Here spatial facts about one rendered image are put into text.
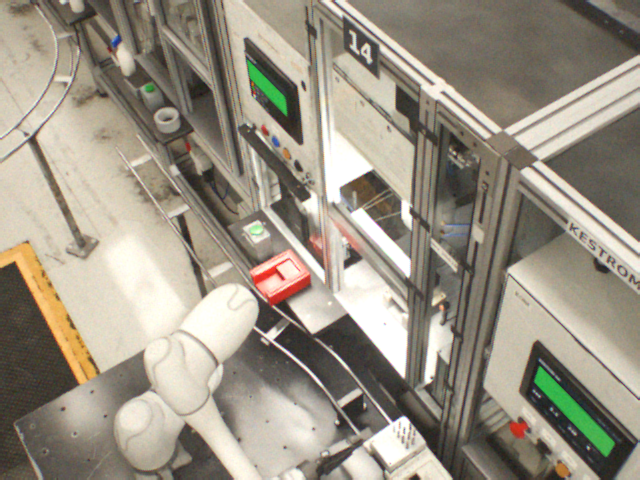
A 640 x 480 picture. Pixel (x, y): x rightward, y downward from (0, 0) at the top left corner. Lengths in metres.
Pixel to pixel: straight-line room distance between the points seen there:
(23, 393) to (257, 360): 1.32
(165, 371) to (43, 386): 1.89
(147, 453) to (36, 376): 1.37
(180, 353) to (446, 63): 0.85
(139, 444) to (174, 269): 1.60
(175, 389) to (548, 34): 1.10
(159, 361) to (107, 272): 2.15
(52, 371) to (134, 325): 0.40
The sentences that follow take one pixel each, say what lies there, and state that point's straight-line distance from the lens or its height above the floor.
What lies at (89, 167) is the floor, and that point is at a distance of 4.41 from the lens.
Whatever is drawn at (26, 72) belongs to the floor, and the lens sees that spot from 5.19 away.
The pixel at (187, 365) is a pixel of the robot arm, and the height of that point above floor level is 1.45.
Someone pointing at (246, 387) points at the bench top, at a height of 0.68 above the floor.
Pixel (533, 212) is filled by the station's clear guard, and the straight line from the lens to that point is 1.39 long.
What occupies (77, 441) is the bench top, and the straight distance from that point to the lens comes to 2.68.
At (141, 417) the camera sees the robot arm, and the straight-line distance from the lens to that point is 2.34.
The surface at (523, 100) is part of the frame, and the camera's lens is 1.49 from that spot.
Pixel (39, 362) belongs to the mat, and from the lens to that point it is 3.71.
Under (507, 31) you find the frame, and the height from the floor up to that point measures 2.01.
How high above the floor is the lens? 2.98
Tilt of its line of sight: 51 degrees down
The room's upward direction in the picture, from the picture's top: 5 degrees counter-clockwise
